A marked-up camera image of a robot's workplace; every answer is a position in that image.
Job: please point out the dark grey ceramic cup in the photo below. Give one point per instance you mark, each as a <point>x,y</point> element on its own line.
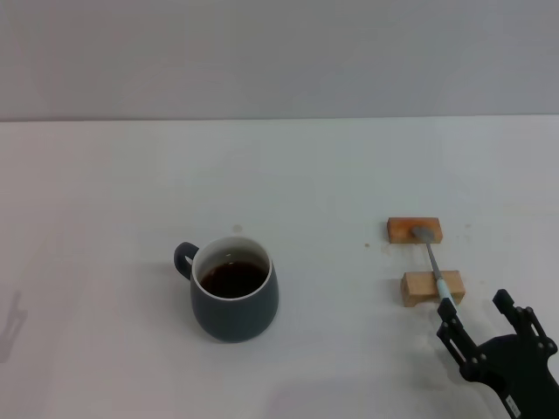
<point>236,316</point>

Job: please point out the orange stained wooden block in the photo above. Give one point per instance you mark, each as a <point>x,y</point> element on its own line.
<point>399,231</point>

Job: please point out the pale notched wooden block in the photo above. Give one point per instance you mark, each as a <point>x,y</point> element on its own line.
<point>419,286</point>

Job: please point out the dark coffee liquid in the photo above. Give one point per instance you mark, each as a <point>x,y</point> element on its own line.
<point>231,279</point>

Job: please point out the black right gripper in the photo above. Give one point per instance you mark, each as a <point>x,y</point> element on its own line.
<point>524,375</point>

